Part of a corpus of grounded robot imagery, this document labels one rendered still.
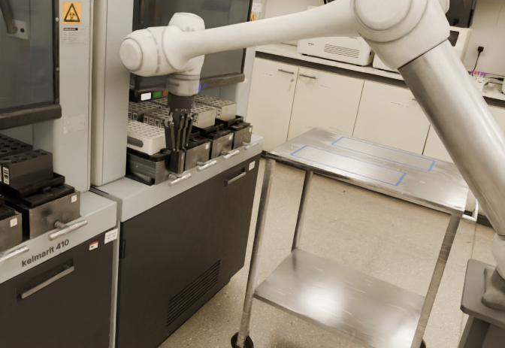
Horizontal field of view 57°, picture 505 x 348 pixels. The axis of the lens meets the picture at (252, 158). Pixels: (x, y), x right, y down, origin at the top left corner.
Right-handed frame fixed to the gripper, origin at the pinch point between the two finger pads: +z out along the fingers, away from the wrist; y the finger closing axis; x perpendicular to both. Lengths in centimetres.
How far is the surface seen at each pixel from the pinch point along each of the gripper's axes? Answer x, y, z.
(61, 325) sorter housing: -2, 39, 34
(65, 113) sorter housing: -11.1, 30.0, -16.6
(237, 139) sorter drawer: -2.2, -40.5, 2.7
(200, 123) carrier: -9.8, -26.3, -4.1
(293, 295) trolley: 33, -34, 52
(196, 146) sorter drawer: -2.1, -13.5, -0.6
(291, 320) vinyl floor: 27, -55, 80
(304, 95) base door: -48, -229, 19
